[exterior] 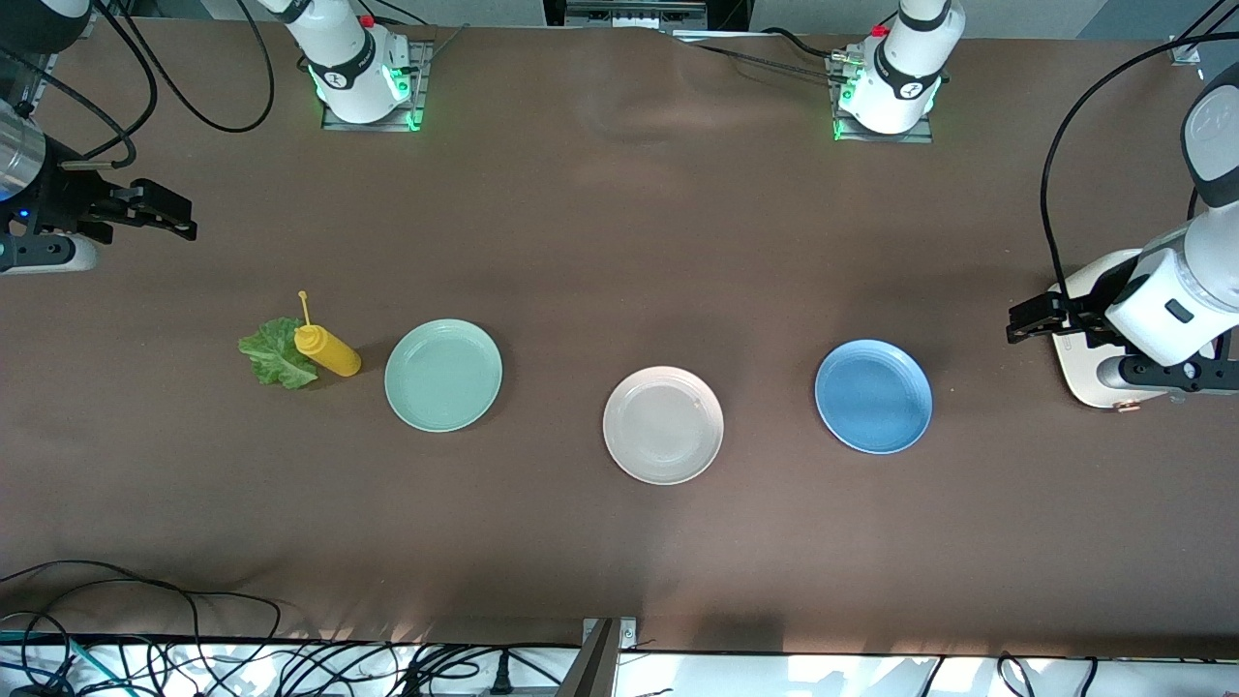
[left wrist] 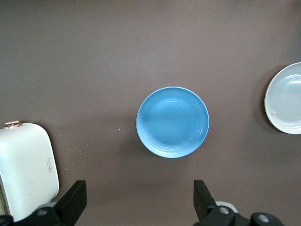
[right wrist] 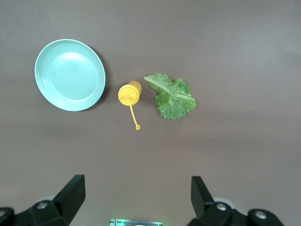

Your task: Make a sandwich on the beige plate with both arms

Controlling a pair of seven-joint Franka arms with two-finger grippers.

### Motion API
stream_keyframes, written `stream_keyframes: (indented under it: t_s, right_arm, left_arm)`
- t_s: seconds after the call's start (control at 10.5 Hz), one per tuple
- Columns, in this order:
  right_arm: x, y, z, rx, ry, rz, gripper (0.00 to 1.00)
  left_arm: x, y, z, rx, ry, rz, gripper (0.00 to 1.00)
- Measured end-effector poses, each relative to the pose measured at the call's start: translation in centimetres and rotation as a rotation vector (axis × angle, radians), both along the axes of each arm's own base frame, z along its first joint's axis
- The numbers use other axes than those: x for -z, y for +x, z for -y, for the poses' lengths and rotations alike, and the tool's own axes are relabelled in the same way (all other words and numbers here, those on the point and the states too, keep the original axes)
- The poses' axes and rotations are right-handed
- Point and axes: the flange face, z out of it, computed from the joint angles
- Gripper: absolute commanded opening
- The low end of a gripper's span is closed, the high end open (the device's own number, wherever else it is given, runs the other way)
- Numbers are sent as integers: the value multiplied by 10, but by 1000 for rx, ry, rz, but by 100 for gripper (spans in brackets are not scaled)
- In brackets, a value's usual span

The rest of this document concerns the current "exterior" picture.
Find blue plate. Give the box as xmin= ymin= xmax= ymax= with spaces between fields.
xmin=814 ymin=339 xmax=934 ymax=455

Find green lettuce leaf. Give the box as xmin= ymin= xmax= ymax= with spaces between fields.
xmin=238 ymin=318 xmax=320 ymax=390

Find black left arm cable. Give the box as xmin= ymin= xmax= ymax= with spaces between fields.
xmin=1041 ymin=34 xmax=1239 ymax=301

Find teal floor cable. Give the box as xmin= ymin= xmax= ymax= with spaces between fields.
xmin=0 ymin=629 xmax=103 ymax=679

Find aluminium profile post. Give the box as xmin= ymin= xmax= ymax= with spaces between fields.
xmin=573 ymin=617 xmax=640 ymax=697

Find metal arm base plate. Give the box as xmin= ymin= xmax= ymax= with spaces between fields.
xmin=830 ymin=53 xmax=935 ymax=144
xmin=321 ymin=39 xmax=434 ymax=134

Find aluminium frame rail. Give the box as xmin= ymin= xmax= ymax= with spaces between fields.
xmin=1166 ymin=0 xmax=1239 ymax=69
xmin=0 ymin=39 xmax=59 ymax=112

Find grey power strip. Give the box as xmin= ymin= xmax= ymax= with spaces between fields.
xmin=564 ymin=0 xmax=710 ymax=30

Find beige plate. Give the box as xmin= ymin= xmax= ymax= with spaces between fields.
xmin=602 ymin=366 xmax=725 ymax=486

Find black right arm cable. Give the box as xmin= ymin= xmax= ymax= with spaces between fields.
xmin=0 ymin=0 xmax=161 ymax=173
xmin=121 ymin=0 xmax=276 ymax=135

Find black metal frame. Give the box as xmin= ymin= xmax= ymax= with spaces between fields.
xmin=542 ymin=0 xmax=754 ymax=38

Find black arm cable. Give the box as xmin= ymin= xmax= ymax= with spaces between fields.
xmin=121 ymin=0 xmax=276 ymax=135
xmin=1041 ymin=34 xmax=1239 ymax=301
xmin=0 ymin=0 xmax=161 ymax=173

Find yellow mustard squeeze bottle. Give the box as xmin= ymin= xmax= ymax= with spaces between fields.
xmin=293 ymin=290 xmax=363 ymax=378

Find white toaster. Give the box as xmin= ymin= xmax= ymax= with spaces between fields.
xmin=1050 ymin=249 xmax=1239 ymax=412

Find black table cable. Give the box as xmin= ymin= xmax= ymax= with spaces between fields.
xmin=678 ymin=39 xmax=843 ymax=83
xmin=760 ymin=26 xmax=877 ymax=59

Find green plate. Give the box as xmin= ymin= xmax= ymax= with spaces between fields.
xmin=384 ymin=318 xmax=504 ymax=433

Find black floor cable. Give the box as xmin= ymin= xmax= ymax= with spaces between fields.
xmin=997 ymin=653 xmax=1037 ymax=697
xmin=0 ymin=560 xmax=284 ymax=697

